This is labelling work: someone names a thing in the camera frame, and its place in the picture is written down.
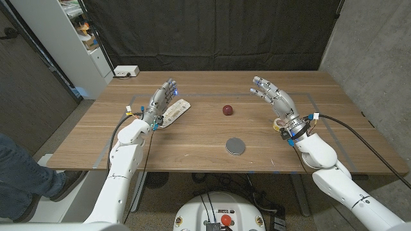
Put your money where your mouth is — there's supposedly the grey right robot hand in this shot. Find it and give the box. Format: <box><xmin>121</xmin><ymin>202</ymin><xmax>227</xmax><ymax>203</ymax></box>
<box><xmin>249</xmin><ymin>75</ymin><xmax>311</xmax><ymax>141</ymax></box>

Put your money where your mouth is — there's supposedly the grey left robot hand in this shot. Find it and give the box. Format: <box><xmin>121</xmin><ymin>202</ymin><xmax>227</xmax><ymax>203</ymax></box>
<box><xmin>142</xmin><ymin>78</ymin><xmax>179</xmax><ymax>127</ymax></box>

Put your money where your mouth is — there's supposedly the grey metal jar lid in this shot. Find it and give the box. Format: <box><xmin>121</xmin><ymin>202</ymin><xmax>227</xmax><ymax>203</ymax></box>
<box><xmin>225</xmin><ymin>137</ymin><xmax>247</xmax><ymax>157</ymax></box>

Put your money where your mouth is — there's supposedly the yellowish tape roll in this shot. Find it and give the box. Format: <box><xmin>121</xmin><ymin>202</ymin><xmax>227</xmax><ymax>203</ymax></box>
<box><xmin>272</xmin><ymin>117</ymin><xmax>285</xmax><ymax>132</ymax></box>

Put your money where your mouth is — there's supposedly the cream patterned flat case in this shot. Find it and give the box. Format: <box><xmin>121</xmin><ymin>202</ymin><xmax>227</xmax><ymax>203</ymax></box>
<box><xmin>159</xmin><ymin>98</ymin><xmax>191</xmax><ymax>129</ymax></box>

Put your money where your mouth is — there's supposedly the white power strip box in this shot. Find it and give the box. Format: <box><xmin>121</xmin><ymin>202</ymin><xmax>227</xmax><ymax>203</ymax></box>
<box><xmin>114</xmin><ymin>65</ymin><xmax>141</xmax><ymax>78</ymax></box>

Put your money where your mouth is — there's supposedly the black round floor fan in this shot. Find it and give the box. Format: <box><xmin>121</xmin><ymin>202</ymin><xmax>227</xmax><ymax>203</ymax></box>
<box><xmin>144</xmin><ymin>172</ymin><xmax>170</xmax><ymax>189</ymax></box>

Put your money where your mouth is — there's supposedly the black backdrop curtain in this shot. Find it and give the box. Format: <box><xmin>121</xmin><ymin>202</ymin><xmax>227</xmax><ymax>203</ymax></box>
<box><xmin>82</xmin><ymin>0</ymin><xmax>344</xmax><ymax>72</ymax></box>

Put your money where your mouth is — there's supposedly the cardboard box on shelf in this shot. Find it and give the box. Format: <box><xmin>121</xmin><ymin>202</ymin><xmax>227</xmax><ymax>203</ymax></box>
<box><xmin>83</xmin><ymin>35</ymin><xmax>100</xmax><ymax>51</ymax></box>

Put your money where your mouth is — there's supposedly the black backdrop stand pole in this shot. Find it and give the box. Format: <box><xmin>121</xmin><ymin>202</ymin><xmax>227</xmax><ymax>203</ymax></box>
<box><xmin>76</xmin><ymin>0</ymin><xmax>117</xmax><ymax>77</ymax></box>

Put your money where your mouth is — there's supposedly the grey metal table leg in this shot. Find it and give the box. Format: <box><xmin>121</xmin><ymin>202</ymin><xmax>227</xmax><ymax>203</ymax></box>
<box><xmin>130</xmin><ymin>171</ymin><xmax>148</xmax><ymax>213</ymax></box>
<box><xmin>290</xmin><ymin>173</ymin><xmax>311</xmax><ymax>218</ymax></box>

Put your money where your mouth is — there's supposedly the orange toy on shelf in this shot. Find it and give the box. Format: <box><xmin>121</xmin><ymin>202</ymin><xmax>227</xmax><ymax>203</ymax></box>
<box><xmin>76</xmin><ymin>22</ymin><xmax>91</xmax><ymax>36</ymax></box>

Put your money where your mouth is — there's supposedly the white robot torso base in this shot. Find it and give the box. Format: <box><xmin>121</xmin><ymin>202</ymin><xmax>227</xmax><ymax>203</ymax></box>
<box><xmin>173</xmin><ymin>191</ymin><xmax>267</xmax><ymax>231</ymax></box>

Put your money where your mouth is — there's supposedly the white shelf cabinet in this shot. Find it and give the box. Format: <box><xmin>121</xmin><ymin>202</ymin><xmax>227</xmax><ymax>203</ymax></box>
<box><xmin>9</xmin><ymin>0</ymin><xmax>115</xmax><ymax>100</ymax></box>

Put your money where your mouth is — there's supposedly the dark shoe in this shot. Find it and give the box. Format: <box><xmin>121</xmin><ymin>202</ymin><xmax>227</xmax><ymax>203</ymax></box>
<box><xmin>49</xmin><ymin>169</ymin><xmax>88</xmax><ymax>203</ymax></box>
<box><xmin>12</xmin><ymin>194</ymin><xmax>42</xmax><ymax>224</ymax></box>

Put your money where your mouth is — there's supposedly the white floor platform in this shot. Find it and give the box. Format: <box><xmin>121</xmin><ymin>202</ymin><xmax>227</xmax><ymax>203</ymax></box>
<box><xmin>30</xmin><ymin>153</ymin><xmax>109</xmax><ymax>225</ymax></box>

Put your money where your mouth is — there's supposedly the person leg in blue jeans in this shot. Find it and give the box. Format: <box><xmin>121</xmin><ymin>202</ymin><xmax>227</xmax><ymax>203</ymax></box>
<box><xmin>0</xmin><ymin>133</ymin><xmax>67</xmax><ymax>222</ymax></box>

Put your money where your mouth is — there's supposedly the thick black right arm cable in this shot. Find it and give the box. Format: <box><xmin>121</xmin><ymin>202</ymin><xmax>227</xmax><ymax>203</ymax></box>
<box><xmin>316</xmin><ymin>114</ymin><xmax>411</xmax><ymax>190</ymax></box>

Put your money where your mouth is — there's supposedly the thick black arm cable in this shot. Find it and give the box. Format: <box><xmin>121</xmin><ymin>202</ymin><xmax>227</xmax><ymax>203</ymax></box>
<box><xmin>105</xmin><ymin>110</ymin><xmax>144</xmax><ymax>179</ymax></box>
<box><xmin>316</xmin><ymin>114</ymin><xmax>411</xmax><ymax>190</ymax></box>

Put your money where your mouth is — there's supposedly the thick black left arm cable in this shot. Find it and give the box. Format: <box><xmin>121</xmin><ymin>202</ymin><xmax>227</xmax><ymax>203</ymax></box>
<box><xmin>105</xmin><ymin>110</ymin><xmax>144</xmax><ymax>179</ymax></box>

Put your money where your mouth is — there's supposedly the black door handle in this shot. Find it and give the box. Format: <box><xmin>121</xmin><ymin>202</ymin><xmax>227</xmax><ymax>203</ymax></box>
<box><xmin>0</xmin><ymin>27</ymin><xmax>19</xmax><ymax>41</ymax></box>

